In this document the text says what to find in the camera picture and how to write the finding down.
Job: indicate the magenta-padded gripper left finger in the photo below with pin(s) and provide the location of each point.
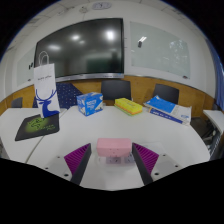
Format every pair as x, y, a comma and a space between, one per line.
77, 158

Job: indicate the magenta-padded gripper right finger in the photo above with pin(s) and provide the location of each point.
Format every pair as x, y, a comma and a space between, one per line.
146, 158

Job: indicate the pink charger block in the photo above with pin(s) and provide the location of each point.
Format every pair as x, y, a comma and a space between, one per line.
114, 146

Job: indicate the black mouse pad green print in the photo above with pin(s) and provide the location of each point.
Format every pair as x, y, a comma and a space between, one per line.
37, 127

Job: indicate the blue tissue box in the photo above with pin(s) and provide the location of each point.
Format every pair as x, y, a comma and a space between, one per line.
89, 104

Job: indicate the yellow box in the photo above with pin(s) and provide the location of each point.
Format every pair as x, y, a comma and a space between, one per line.
128, 106

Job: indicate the white book blue spine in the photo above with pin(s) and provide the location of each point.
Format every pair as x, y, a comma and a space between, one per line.
181, 115

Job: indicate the blue white-dotted chair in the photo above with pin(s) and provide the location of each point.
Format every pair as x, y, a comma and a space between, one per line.
68, 93

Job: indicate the black chair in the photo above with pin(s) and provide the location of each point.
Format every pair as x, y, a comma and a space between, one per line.
16, 102
166, 92
116, 88

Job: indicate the white side table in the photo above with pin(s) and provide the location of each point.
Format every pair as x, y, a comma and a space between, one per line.
215, 118

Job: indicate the white paper bag blue deer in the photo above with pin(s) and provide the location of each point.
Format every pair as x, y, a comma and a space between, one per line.
45, 83

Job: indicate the small white whiteboard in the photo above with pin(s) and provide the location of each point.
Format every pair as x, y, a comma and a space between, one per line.
26, 66

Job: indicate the large glass whiteboard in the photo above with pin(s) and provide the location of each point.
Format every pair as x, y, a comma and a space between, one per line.
160, 50

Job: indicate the large black wall screen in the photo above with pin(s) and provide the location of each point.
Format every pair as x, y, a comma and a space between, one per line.
80, 48

